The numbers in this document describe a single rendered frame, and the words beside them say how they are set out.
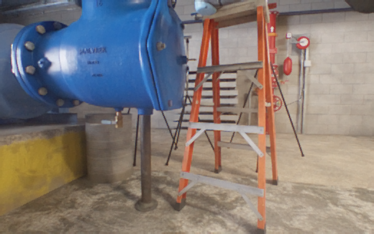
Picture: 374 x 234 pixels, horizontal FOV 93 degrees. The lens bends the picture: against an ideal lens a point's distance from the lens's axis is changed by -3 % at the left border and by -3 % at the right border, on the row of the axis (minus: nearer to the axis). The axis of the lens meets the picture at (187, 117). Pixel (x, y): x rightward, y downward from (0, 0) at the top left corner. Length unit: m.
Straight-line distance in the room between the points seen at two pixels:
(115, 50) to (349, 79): 4.48
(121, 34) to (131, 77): 0.19
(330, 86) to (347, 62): 0.56
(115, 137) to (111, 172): 0.27
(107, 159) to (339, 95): 4.33
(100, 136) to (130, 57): 0.81
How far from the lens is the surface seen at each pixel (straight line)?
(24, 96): 1.54
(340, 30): 4.90
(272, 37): 4.19
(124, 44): 0.87
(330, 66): 4.68
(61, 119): 2.02
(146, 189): 1.16
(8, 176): 1.45
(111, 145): 1.50
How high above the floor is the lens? 0.61
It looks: 4 degrees down
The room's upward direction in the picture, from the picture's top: straight up
